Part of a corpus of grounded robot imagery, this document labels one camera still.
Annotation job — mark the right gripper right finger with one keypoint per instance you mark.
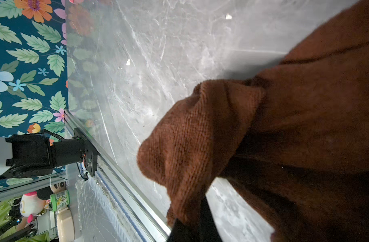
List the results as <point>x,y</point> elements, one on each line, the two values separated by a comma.
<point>208,231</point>

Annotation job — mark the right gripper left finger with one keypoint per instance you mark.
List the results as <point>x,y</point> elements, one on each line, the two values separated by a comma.
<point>179,233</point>

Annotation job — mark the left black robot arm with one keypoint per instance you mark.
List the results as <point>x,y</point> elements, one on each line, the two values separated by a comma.
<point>31,155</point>

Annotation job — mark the brown cloth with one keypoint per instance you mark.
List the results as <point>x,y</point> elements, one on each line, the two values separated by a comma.
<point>293,140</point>

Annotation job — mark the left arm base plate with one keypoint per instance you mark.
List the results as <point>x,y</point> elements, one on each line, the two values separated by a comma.
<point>89,153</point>

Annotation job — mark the green labelled bottle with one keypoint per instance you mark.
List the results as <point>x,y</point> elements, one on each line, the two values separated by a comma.
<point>59,201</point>

